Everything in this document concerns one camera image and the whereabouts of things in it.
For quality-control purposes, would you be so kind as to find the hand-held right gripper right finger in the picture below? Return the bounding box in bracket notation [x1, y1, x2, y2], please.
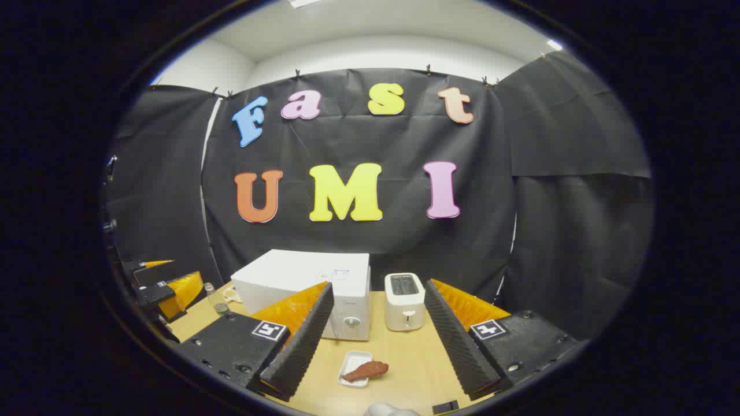
[424, 278, 582, 401]

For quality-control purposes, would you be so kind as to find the white plastic tray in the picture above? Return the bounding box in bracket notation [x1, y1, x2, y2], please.
[338, 351, 373, 388]

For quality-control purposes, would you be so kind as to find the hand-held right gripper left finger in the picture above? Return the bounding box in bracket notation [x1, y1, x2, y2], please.
[173, 282, 335, 402]

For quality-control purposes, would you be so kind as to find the white microwave oven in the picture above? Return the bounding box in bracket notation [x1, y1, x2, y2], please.
[230, 250, 371, 341]

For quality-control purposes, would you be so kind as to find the brown meat piece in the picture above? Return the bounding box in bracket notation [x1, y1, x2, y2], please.
[341, 361, 389, 383]

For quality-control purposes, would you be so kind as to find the white toaster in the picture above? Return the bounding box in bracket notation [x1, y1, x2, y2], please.
[384, 273, 426, 332]

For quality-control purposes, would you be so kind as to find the clear plastic bottle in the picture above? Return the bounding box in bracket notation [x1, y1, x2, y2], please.
[203, 282, 232, 317]

